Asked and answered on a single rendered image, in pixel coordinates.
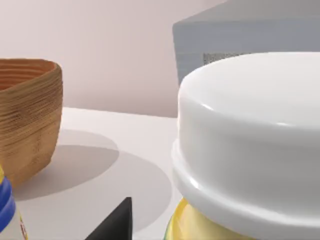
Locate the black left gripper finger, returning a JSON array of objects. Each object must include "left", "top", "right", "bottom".
[{"left": 84, "top": 196, "right": 133, "bottom": 240}]

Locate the yellow bottle with white cap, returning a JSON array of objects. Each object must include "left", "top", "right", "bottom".
[{"left": 163, "top": 51, "right": 320, "bottom": 240}]

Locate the blue and white bottle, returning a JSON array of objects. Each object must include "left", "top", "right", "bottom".
[{"left": 0, "top": 163, "right": 30, "bottom": 240}]

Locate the woven wooden basket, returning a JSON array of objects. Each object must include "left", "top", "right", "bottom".
[{"left": 0, "top": 58, "right": 64, "bottom": 189}]

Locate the grey cabinet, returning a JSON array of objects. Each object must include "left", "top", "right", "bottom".
[{"left": 171, "top": 0, "right": 320, "bottom": 87}]

